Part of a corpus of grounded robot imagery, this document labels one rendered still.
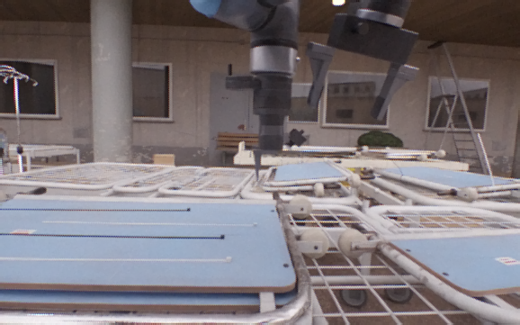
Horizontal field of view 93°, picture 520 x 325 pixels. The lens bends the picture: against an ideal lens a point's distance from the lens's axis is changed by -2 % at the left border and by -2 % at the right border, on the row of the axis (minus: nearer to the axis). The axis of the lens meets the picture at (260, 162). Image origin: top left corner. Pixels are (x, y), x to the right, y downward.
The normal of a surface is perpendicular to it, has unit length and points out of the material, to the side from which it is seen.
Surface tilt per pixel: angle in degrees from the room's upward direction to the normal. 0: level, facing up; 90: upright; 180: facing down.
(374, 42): 113
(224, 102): 90
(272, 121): 106
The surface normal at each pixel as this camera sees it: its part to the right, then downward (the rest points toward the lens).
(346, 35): 0.11, 0.49
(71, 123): 0.05, 0.11
